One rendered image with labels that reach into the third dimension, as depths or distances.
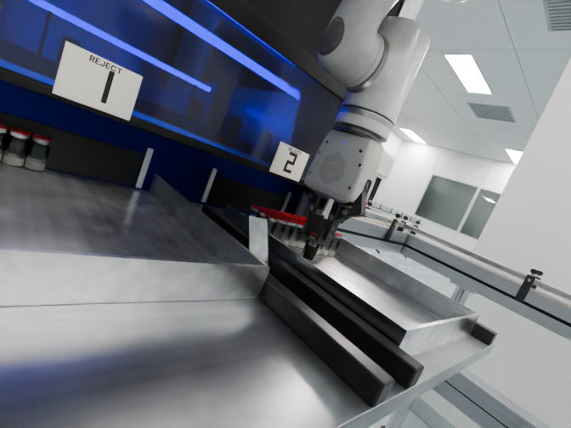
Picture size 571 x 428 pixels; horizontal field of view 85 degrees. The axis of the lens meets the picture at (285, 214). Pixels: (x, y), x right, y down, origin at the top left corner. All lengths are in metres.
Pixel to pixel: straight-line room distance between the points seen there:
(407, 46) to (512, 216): 1.56
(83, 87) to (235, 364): 0.37
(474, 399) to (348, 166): 1.13
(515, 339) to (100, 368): 1.88
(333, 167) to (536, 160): 1.64
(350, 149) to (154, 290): 0.33
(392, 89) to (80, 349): 0.44
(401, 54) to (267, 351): 0.40
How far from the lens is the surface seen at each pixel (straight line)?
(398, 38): 0.50
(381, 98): 0.48
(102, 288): 0.25
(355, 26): 0.44
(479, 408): 1.44
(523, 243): 1.95
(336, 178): 0.47
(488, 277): 1.35
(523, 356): 1.98
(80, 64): 0.47
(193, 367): 0.22
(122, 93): 0.48
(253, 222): 0.39
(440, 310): 0.58
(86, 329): 0.23
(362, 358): 0.27
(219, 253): 0.38
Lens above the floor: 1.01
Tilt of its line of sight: 8 degrees down
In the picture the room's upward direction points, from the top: 22 degrees clockwise
